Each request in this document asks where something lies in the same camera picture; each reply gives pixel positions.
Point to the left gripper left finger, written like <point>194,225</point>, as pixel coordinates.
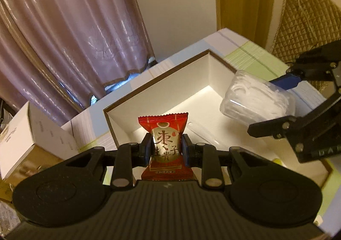
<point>135,154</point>

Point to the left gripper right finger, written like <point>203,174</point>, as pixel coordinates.
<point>193,154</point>

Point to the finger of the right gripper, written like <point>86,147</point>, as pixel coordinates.
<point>287,81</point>
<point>275,127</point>

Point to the red snack packet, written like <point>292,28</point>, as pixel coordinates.
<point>167,163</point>

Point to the clear box of floss picks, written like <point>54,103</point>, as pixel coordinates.
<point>250,100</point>

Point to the checkered tablecloth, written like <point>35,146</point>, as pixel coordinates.
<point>89,126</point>

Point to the quilted gold chair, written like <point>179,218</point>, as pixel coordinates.
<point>305,25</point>

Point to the brown cardboard storage box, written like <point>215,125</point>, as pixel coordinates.
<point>197,87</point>

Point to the white product carton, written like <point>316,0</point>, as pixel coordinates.
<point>32,142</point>

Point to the purple curtain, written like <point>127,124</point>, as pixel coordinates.
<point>58,54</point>

